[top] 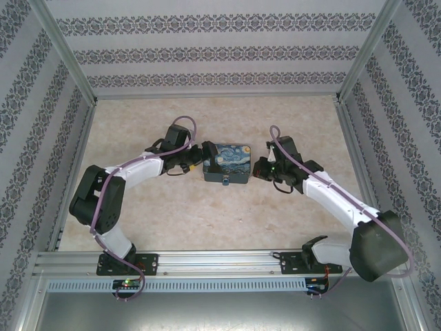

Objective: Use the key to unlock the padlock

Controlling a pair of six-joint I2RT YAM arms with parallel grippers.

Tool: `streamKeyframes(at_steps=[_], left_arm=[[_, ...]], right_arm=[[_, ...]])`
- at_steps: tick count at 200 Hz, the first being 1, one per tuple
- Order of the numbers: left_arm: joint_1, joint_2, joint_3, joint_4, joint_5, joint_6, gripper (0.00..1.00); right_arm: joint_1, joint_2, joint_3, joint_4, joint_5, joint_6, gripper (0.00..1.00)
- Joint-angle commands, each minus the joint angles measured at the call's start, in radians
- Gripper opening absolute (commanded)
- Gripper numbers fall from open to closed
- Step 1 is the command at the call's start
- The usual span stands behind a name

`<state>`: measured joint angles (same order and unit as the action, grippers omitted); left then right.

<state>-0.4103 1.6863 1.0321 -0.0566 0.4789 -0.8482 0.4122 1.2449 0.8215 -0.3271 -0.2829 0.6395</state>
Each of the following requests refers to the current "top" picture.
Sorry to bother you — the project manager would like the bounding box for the starry night print tin box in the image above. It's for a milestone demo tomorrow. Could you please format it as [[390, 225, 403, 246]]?
[[201, 141, 254, 187]]

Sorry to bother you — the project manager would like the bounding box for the right controller circuit board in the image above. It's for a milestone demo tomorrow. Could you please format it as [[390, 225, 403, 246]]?
[[306, 275, 330, 294]]

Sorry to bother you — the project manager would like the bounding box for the controller circuit board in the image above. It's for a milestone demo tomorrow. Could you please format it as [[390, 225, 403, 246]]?
[[306, 275, 330, 294], [112, 279, 144, 294]]

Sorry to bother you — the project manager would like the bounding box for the left controller circuit board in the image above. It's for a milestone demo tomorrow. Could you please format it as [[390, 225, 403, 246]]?
[[112, 279, 144, 294]]

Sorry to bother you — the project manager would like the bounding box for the grey metal sheet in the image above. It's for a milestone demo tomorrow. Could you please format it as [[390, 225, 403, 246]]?
[[33, 292, 422, 331]]

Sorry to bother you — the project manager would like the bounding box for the thin black left gripper wire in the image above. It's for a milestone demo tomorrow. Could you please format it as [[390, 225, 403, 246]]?
[[165, 165, 199, 177]]

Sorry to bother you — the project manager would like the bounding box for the thin black gripper wire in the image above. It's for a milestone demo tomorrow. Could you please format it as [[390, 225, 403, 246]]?
[[165, 165, 199, 177], [273, 179, 294, 194]]

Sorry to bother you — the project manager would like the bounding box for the thin black right gripper wire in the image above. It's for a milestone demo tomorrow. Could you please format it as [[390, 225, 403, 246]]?
[[273, 179, 294, 194]]

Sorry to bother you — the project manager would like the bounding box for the aluminium back rail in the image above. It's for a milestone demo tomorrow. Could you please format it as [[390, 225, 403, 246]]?
[[94, 92, 342, 101]]

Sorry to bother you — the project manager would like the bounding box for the aluminium side rail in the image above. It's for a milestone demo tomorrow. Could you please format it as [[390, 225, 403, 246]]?
[[335, 99, 392, 250], [46, 99, 99, 252]]

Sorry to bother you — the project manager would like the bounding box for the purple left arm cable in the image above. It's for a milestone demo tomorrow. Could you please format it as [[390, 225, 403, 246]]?
[[90, 115, 198, 303]]

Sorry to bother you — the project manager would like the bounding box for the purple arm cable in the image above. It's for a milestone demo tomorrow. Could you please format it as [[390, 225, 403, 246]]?
[[269, 124, 415, 299], [90, 115, 198, 303]]

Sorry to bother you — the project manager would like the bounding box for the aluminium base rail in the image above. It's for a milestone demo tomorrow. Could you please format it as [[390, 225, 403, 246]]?
[[32, 250, 404, 277]]

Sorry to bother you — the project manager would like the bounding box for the grey slotted cable duct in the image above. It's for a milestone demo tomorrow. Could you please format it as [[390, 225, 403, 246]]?
[[46, 277, 308, 293]]

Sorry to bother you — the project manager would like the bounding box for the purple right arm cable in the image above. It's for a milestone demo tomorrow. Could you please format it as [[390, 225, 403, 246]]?
[[269, 124, 415, 299]]

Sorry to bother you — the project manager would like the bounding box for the aluminium frame post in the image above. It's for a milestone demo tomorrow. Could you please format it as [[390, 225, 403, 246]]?
[[335, 0, 402, 103], [28, 0, 99, 104]]

